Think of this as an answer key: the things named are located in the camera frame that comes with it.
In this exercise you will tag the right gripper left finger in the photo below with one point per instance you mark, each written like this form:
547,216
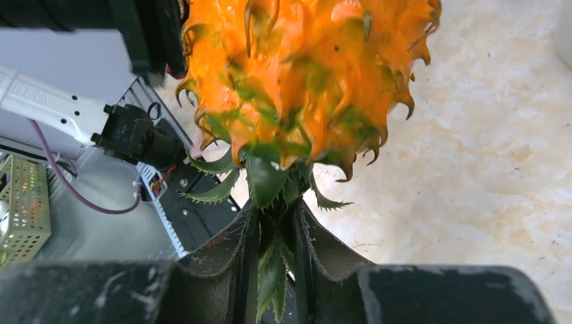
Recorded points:
214,284

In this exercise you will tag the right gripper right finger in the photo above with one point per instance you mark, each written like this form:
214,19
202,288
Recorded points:
334,284

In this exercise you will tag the toy pineapple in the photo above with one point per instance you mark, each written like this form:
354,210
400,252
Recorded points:
291,84

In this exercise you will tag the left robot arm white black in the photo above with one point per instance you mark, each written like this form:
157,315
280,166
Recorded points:
65,63

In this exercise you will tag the green perforated metal box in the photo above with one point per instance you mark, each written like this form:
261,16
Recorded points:
25,212

